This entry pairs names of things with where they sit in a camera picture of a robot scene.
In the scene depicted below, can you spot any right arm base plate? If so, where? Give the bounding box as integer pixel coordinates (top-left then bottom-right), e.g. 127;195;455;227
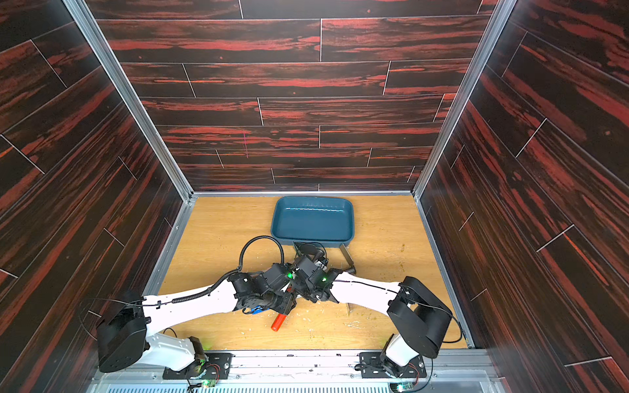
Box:
354;351;428;378

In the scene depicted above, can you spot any grey hoe red grip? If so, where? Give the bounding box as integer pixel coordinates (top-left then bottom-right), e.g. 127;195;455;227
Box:
271;244;356;332

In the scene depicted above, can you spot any teal plastic storage box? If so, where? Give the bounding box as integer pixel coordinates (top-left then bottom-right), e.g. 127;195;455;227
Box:
270;196;355;247

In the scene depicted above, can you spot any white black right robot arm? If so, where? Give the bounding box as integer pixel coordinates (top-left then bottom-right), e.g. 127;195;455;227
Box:
284;255;455;378

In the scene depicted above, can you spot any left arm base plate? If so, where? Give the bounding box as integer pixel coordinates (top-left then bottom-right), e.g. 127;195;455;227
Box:
162;351;234;382

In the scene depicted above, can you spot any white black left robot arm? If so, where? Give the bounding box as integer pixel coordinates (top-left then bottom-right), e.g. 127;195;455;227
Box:
97;264;295;373

